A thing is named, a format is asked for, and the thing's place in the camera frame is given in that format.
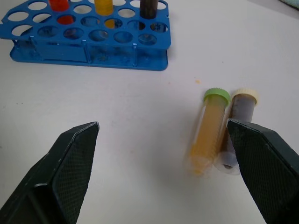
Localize yellow tube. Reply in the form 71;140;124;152
94;0;115;28

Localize blue test tube rack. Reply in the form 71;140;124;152
0;0;172;71

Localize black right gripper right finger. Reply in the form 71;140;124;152
227;118;299;224

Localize teal cloth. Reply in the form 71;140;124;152
278;0;299;10

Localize dark brown tube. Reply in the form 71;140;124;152
139;0;157;30

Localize cream-capped dark tube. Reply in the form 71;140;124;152
214;88;260;175

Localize red tube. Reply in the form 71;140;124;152
48;0;76;25

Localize green-capped orange tube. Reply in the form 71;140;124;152
185;87;231;177

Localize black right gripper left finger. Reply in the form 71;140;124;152
0;121;100;224

